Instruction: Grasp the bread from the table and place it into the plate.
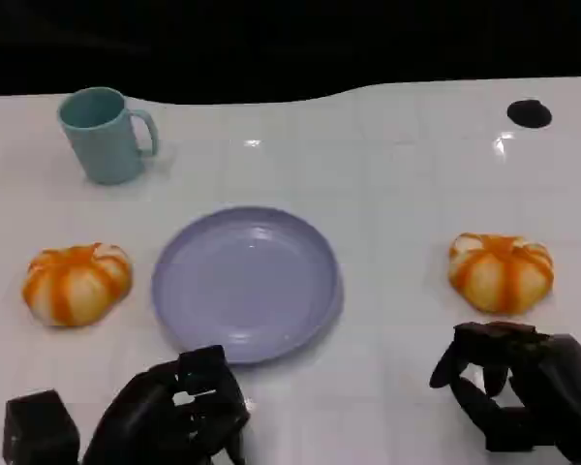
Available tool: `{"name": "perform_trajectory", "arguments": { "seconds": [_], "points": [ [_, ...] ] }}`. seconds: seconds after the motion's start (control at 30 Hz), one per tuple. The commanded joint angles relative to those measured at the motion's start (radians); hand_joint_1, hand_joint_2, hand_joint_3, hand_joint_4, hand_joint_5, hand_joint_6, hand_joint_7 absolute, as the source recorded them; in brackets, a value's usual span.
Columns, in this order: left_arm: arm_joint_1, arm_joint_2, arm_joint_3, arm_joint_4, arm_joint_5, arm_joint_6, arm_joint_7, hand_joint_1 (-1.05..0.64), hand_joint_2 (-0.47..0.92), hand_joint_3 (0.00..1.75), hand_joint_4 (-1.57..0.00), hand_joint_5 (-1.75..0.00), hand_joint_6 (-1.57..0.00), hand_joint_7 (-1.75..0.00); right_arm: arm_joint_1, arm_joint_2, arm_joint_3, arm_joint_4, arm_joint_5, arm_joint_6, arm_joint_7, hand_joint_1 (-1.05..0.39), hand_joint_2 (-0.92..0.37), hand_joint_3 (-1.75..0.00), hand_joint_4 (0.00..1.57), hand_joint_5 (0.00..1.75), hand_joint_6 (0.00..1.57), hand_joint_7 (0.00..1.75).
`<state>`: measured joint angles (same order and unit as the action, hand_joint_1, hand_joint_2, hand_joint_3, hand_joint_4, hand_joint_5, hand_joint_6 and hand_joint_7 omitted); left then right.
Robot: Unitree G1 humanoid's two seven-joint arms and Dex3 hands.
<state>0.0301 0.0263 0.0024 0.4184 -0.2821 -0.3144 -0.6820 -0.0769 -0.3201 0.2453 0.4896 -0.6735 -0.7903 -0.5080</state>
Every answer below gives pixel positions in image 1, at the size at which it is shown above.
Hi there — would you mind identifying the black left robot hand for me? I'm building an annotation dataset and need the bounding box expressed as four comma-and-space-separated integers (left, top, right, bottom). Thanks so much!
80, 344, 251, 465

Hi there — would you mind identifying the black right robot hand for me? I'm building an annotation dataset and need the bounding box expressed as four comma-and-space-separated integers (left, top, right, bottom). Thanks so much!
428, 321, 581, 464

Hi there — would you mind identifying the orange and white bread roll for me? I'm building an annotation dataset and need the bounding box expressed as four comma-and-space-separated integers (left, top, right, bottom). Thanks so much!
447, 232, 556, 314
20, 242, 135, 328

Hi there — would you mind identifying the lilac plate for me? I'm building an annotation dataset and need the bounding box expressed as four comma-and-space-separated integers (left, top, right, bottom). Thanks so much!
150, 206, 345, 366

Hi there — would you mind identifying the black round table grommet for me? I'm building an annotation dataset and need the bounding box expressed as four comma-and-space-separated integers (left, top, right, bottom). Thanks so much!
506, 99, 553, 129

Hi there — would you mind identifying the pale green mug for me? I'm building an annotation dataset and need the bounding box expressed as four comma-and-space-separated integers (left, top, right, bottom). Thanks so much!
56, 86, 160, 186

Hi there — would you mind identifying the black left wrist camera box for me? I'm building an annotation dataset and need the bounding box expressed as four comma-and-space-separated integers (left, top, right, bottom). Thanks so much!
1, 388, 82, 465

